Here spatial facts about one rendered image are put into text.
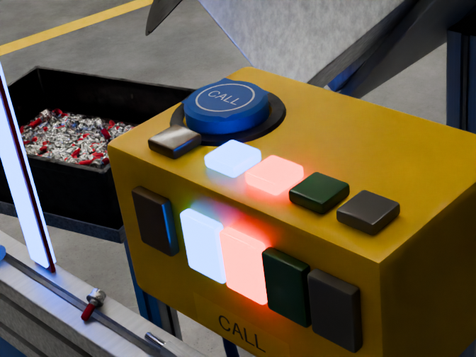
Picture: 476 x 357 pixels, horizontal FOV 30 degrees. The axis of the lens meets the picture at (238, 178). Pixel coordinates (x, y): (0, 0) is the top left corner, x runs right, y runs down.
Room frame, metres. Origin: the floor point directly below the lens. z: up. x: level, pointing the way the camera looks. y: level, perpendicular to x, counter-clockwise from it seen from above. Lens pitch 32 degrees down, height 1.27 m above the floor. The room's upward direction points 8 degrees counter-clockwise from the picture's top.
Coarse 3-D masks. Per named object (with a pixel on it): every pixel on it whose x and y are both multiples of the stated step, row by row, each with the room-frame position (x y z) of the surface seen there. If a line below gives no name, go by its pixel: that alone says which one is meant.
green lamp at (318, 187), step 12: (312, 180) 0.30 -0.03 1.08; (324, 180) 0.30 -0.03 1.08; (336, 180) 0.30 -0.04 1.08; (288, 192) 0.30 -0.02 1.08; (300, 192) 0.29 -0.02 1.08; (312, 192) 0.29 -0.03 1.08; (324, 192) 0.29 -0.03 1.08; (336, 192) 0.29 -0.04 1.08; (348, 192) 0.29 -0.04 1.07; (300, 204) 0.29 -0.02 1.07; (312, 204) 0.29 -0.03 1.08; (324, 204) 0.28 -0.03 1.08; (336, 204) 0.29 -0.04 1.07
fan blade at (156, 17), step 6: (156, 0) 0.92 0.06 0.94; (162, 0) 0.89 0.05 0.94; (168, 0) 0.88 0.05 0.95; (174, 0) 0.86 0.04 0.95; (180, 0) 0.85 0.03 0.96; (156, 6) 0.90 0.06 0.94; (162, 6) 0.88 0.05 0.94; (168, 6) 0.86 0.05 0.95; (174, 6) 0.85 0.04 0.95; (150, 12) 0.91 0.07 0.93; (156, 12) 0.88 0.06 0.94; (162, 12) 0.87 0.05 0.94; (168, 12) 0.85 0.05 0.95; (150, 18) 0.89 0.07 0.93; (156, 18) 0.87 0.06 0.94; (162, 18) 0.85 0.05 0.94; (150, 24) 0.87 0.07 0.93; (156, 24) 0.85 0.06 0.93; (150, 30) 0.85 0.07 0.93
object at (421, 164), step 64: (256, 128) 0.36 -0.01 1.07; (320, 128) 0.35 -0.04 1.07; (384, 128) 0.34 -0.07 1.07; (448, 128) 0.34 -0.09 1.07; (128, 192) 0.36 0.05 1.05; (192, 192) 0.32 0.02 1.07; (256, 192) 0.31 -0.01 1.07; (384, 192) 0.29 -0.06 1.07; (448, 192) 0.29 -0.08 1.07; (320, 256) 0.27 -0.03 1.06; (384, 256) 0.25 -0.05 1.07; (448, 256) 0.28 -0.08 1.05; (256, 320) 0.30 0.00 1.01; (384, 320) 0.25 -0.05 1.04; (448, 320) 0.28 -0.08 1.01
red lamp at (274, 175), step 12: (252, 168) 0.31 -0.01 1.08; (264, 168) 0.31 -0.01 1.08; (276, 168) 0.31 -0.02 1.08; (288, 168) 0.31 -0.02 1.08; (300, 168) 0.31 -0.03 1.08; (252, 180) 0.31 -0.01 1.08; (264, 180) 0.30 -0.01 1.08; (276, 180) 0.30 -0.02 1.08; (288, 180) 0.30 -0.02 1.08; (276, 192) 0.30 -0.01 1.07
